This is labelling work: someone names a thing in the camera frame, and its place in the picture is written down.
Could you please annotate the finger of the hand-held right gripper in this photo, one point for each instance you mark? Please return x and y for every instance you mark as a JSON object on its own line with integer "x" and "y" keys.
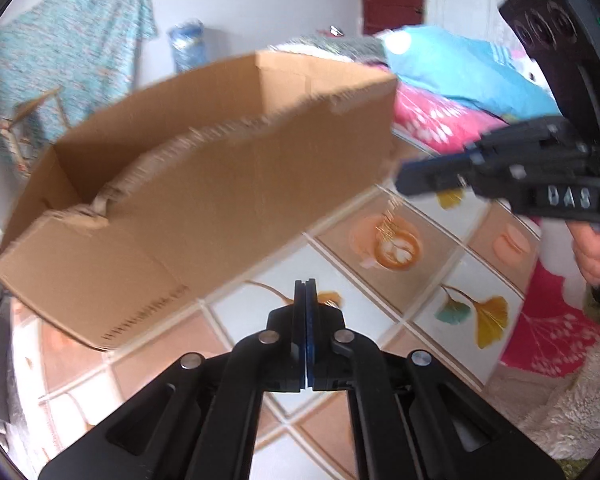
{"x": 430, "y": 177}
{"x": 525, "y": 140}

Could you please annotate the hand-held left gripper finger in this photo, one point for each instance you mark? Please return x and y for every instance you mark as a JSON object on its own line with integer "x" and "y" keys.
{"x": 300, "y": 350}
{"x": 311, "y": 350}

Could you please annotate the brown cardboard box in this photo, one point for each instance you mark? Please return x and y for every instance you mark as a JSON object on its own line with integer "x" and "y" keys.
{"x": 205, "y": 210}

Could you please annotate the person's right hand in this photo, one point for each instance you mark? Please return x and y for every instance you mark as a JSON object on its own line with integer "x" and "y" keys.
{"x": 592, "y": 255}

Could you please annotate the pink printed blanket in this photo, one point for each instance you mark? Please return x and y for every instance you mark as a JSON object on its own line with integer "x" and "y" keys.
{"x": 430, "y": 115}

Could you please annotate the blue pillow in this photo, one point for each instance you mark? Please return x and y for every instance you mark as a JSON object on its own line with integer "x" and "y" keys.
{"x": 455, "y": 70}

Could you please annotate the tile patterned tablecloth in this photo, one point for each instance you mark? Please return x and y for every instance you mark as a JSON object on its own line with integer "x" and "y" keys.
{"x": 430, "y": 320}

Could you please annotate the grey lace cloth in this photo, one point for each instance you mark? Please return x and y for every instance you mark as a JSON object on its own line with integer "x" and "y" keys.
{"x": 340, "y": 47}

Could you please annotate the person's white fleece clothing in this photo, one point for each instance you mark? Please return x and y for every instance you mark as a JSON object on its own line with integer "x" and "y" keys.
{"x": 555, "y": 400}

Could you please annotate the blue water jug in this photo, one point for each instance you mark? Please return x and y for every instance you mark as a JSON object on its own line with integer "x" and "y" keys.
{"x": 186, "y": 45}

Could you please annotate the wooden chair with dark seat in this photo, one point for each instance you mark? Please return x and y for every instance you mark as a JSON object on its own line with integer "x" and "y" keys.
{"x": 30, "y": 105}

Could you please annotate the teal floral hanging cloth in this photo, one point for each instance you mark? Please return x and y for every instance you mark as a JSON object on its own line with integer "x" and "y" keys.
{"x": 80, "y": 35}

